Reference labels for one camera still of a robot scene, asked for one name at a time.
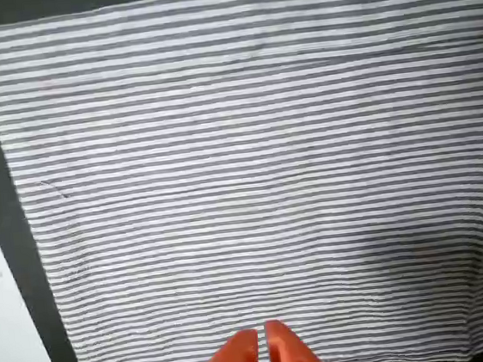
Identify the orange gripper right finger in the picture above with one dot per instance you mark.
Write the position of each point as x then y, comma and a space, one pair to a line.
292, 353

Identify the striped grey cloth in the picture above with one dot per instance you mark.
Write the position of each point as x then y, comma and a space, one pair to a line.
244, 167

